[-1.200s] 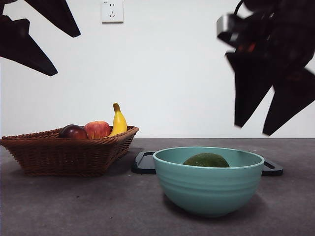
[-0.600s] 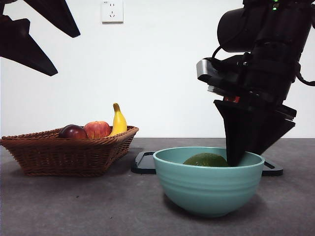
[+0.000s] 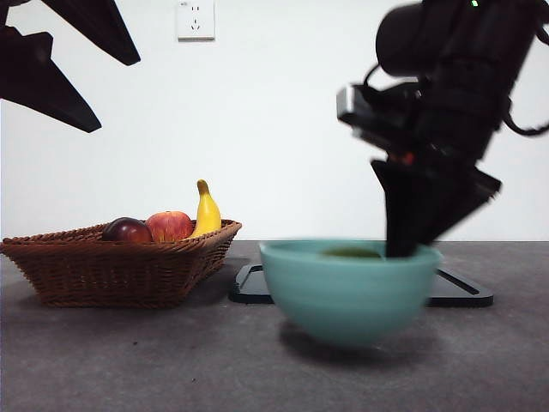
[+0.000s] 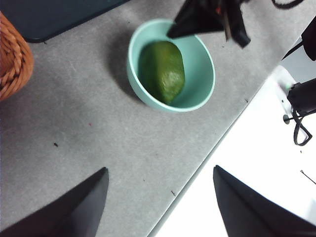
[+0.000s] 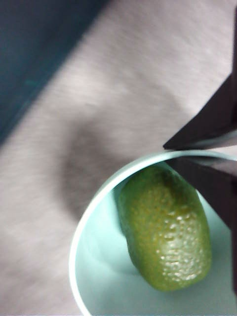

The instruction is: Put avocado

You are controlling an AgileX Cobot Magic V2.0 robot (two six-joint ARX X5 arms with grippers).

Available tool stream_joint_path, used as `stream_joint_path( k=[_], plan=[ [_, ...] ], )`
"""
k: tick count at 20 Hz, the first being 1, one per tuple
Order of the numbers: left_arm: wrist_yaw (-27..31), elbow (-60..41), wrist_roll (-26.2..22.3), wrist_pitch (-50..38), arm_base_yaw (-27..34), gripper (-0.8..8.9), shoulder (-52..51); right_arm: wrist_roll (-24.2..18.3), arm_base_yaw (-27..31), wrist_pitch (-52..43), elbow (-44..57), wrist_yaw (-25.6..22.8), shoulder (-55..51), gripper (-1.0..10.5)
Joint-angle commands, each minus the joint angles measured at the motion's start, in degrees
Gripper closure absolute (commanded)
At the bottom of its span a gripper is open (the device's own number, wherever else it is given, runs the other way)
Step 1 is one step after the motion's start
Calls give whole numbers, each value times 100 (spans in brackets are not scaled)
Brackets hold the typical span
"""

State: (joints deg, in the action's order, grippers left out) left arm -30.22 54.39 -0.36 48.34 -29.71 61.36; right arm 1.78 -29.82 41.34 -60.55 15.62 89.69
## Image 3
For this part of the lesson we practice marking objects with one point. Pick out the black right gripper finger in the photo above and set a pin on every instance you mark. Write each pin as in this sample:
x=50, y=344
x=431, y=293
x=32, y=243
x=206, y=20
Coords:
x=465, y=201
x=405, y=214

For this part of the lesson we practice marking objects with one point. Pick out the dark purple plum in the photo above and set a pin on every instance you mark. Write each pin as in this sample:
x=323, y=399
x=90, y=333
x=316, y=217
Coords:
x=126, y=232

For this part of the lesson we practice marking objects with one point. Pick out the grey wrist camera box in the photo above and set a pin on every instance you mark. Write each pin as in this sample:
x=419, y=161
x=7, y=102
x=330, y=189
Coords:
x=364, y=116

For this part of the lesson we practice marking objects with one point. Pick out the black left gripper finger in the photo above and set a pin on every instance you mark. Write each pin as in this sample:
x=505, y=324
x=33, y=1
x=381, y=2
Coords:
x=43, y=81
x=103, y=30

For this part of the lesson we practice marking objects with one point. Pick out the green avocado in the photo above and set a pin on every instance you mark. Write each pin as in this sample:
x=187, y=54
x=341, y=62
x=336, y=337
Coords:
x=351, y=253

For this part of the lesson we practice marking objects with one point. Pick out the black rectangular tray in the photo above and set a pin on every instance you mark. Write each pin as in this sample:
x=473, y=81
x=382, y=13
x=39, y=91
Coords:
x=253, y=292

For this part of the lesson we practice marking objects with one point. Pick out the brown wicker basket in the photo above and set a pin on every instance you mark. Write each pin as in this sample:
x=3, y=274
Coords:
x=107, y=274

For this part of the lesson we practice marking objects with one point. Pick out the teal ceramic bowl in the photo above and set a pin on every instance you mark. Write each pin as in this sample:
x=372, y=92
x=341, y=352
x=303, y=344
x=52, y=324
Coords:
x=343, y=296

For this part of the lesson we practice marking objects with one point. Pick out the red apple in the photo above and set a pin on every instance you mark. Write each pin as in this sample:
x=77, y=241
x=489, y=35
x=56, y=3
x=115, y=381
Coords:
x=169, y=225

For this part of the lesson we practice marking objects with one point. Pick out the yellow banana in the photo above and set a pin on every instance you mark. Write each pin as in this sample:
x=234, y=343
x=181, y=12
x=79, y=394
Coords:
x=209, y=214

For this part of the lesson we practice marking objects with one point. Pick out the white wall power socket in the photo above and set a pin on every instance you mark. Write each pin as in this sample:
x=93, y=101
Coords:
x=196, y=21

